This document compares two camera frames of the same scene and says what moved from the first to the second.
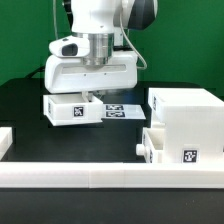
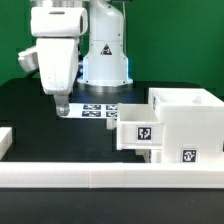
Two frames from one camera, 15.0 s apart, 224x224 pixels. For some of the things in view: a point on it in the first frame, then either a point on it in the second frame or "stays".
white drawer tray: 71,109 → 137,128
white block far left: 6,140 stays
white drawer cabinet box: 193,122 stays
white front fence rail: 107,175 stays
